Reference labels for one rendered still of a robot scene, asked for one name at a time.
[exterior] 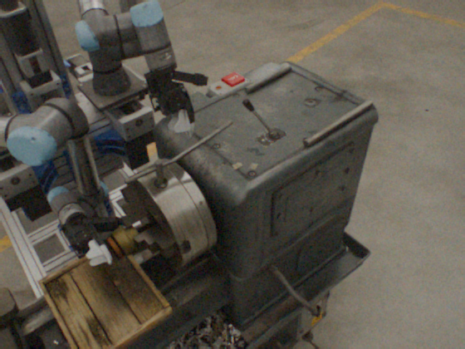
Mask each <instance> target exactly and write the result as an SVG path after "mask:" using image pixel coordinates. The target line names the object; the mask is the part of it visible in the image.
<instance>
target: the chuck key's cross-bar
mask: <svg viewBox="0 0 465 349"><path fill-rule="evenodd" d="M232 124H233V121H232V120H230V121H229V122H228V123H226V124H225V125H222V126H220V127H219V128H217V129H216V130H215V131H214V132H213V133H212V134H210V135H207V136H206V137H204V138H203V139H201V140H200V141H199V142H197V143H196V144H193V146H191V147H190V148H188V149H187V150H186V151H184V152H183V153H180V154H179V155H176V156H175V157H174V158H173V159H171V160H169V161H166V162H164V163H163V168H164V167H165V166H168V165H171V164H173V163H175V162H176V161H178V160H179V159H180V158H183V157H184V156H185V155H187V154H188V153H190V152H191V151H193V150H196V149H197V148H198V147H199V146H201V144H203V143H204V142H206V141H207V140H210V139H212V138H213V137H214V136H215V135H217V134H219V133H220V132H222V130H225V129H226V128H228V127H229V126H230V125H232ZM156 170H157V168H156V167H152V168H150V169H148V170H145V171H143V172H140V173H138V174H137V175H135V176H132V177H130V178H128V179H124V182H125V183H126V184H128V183H129V182H132V181H134V180H136V179H140V178H142V177H144V176H146V175H149V173H151V172H154V171H156Z"/></svg>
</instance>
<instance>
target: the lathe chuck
mask: <svg viewBox="0 0 465 349"><path fill-rule="evenodd" d="M152 167H155V164H153V165H150V166H148V167H147V168H145V169H143V170H141V171H138V172H136V173H135V174H134V175H132V176H135V175H137V174H138V173H140V172H143V171H145V170H148V169H150V168H152ZM163 169H164V179H165V180H166V183H167V184H166V185H165V186H164V187H158V186H156V185H155V182H156V180H158V179H157V178H156V171H154V172H151V173H149V174H148V175H146V176H144V177H142V178H140V179H136V180H134V183H135V186H136V189H137V190H138V192H139V193H140V195H141V197H142V199H143V200H144V203H145V205H146V207H147V209H148V211H149V212H150V213H149V215H147V217H145V218H144V219H141V220H140V222H141V223H142V225H143V226H144V225H146V224H147V223H150V222H152V219H156V221H157V223H158V225H159V226H160V227H161V228H162V229H163V230H164V231H165V233H167V234H168V235H169V236H170V237H171V238H172V239H173V240H174V241H175V242H176V243H177V244H178V246H180V245H182V243H183V241H184V240H185V239H186V240H187V241H188V245H189V250H188V252H187V253H185V252H184V253H180V252H179V251H178V252H177V253H175V254H173V255H171V256H170V257H169V258H168V259H166V260H168V261H169V262H170V263H171V264H173V265H174V266H175V267H177V268H181V267H183V266H184V265H186V264H188V263H190V262H191V261H193V260H194V259H196V258H197V257H198V256H199V255H201V254H203V253H205V252H206V250H207V248H208V239H207V234H206V231H205V227H204V225H203V221H202V219H201V217H200V213H199V211H198V209H197V207H196V205H194V204H193V201H192V199H191V198H190V196H189V195H188V192H187V191H186V189H185V188H184V186H183V185H182V184H180V182H179V181H178V180H177V179H176V177H175V176H174V175H173V173H172V172H171V171H170V170H168V169H166V168H165V167H164V168H163ZM132 176H130V177H132ZM130 177H129V178H130Z"/></svg>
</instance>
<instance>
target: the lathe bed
mask: <svg viewBox="0 0 465 349"><path fill-rule="evenodd" d="M136 248H137V247H136ZM137 249H138V251H139V252H135V251H134V252H133V253H132V256H133V257H134V258H135V261H136V262H137V264H139V265H140V266H141V267H142V269H143V270H144V271H145V274H146V275H147V276H148V277H149V279H150V280H151V279H153V280H154V281H155V282H154V281H151V282H152V283H154V285H155V286H156V287H157V288H158V290H159V292H160V293H161V294H162V295H163V297H164V298H165V300H166V302H168V303H169V305H170V306H171V307H172V309H173V312H174V314H173V316H172V317H170V318H168V319H166V320H165V321H163V322H161V323H160V324H159V325H158V326H156V327H154V328H152V330H151V331H149V332H145V333H146V334H145V335H144V336H142V337H141V338H140V339H137V340H136V341H134V342H132V343H131V345H130V346H128V347H126V348H125V349H164V348H165V347H167V346H169V345H170V343H171V342H173V341H175V340H176V339H177V338H179V337H181V336H182V335H183V334H185V333H186V332H188V331H189V330H191V328H192V327H194V326H196V325H198V324H199V323H200V322H201V321H203V320H204V319H206V318H207V317H210V316H211V314H213V313H214V312H216V311H217V310H218V309H219V308H220V307H222V306H225V305H226V304H227V303H229V302H231V298H230V297H229V294H228V279H229V278H230V272H231V271H230V270H229V269H228V267H227V266H226V265H225V264H224V263H222V262H221V263H219V264H217V263H216V262H215V260H214V256H213V255H214V253H213V254H211V255H208V254H206V255H205V256H203V257H202V258H200V257H199V256H198V257H197V258H196V259H194V260H193V261H191V262H190V263H188V264H186V265H184V266H183V267H181V268H177V267H175V266H174V265H173V264H171V263H170V262H169V261H168V260H166V259H165V258H164V256H163V255H162V254H161V253H160V251H157V252H156V253H151V252H150V251H148V249H146V250H145V251H143V253H144V254H145V253H146V254H145V256H144V254H143V253H142V252H141V251H140V249H139V248H137ZM141 253H142V255H143V256H141ZM150 254H151V255H150ZM149 255H150V256H149ZM146 256H147V258H146ZM143 258H144V259H143ZM146 259H147V260H146ZM145 260H146V261H145ZM155 271H156V272H157V271H159V272H158V274H157V273H156V274H155ZM160 274H162V275H163V276H160ZM158 277H160V279H159V280H160V281H159V282H158ZM156 279H157V280H156ZM156 281H157V282H156ZM160 283H161V284H160ZM163 283H165V284H163ZM157 284H159V285H157ZM176 290H177V291H176ZM171 291H172V292H175V293H176V294H175V293H171ZM170 294H171V295H170ZM172 294H173V295H172ZM175 296H176V297H175ZM180 297H182V298H183V299H182V298H180ZM175 298H177V299H175ZM184 299H185V300H184ZM177 300H178V301H177ZM179 303H180V304H179ZM44 308H45V309H44ZM21 309H22V310H21ZM50 310H51V309H50V307H49V305H48V303H47V300H46V298H45V296H44V295H42V296H41V297H38V298H37V299H35V300H33V301H32V302H31V303H29V304H27V305H26V306H25V307H22V308H20V309H19V311H20V312H18V314H17V318H18V319H19V321H20V323H21V325H19V327H20V329H21V332H22V335H23V336H24V337H25V339H26V341H27V345H28V347H29V349H43V348H45V349H48V348H50V349H62V348H63V349H71V346H70V343H68V340H67V338H65V336H64V334H63V332H62V330H61V327H60V325H59V323H58V321H57V319H56V318H55V314H54V312H52V311H50ZM41 314H42V315H41ZM37 319H39V320H37ZM29 320H30V321H29ZM33 322H34V323H33ZM26 325H27V326H26ZM52 325H53V326H52ZM25 326H26V327H25ZM24 327H25V328H26V330H25V328H24ZM29 327H31V329H30V328H29ZM34 327H35V329H34ZM45 328H46V329H45ZM55 332H56V333H55ZM39 333H40V334H39ZM43 333H44V334H43ZM57 334H58V335H57ZM54 335H55V336H54ZM42 336H44V337H42ZM59 336H61V337H63V339H64V340H65V341H64V340H63V339H62V338H61V337H59ZM43 338H44V339H45V340H43ZM47 338H48V339H47ZM61 340H63V341H62V344H63V343H65V344H63V345H62V344H61ZM55 341H56V342H58V344H56V342H55ZM44 342H45V343H44ZM49 342H50V343H49ZM52 343H53V344H52ZM50 344H51V346H50ZM49 346H50V347H49ZM65 346H68V347H65Z"/></svg>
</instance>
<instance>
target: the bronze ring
mask: <svg viewBox="0 0 465 349"><path fill-rule="evenodd" d="M138 234H139V233H138V232H137V231H136V228H135V227H134V226H133V225H130V226H129V227H126V228H123V227H122V226H121V225H119V228H117V229H116V230H115V231H114V232H113V233H112V234H111V235H112V236H111V237H110V236H109V237H107V238H106V239H104V241H105V245H106V246H107V248H108V249H109V250H110V251H111V252H112V253H113V254H114V256H115V257H116V260H117V261H120V260H121V259H122V258H123V257H124V255H126V256H129V255H130V254H132V253H133V252H134V251H135V252H137V251H138V249H137V248H136V243H135V240H134V237H135V236H137V235H138Z"/></svg>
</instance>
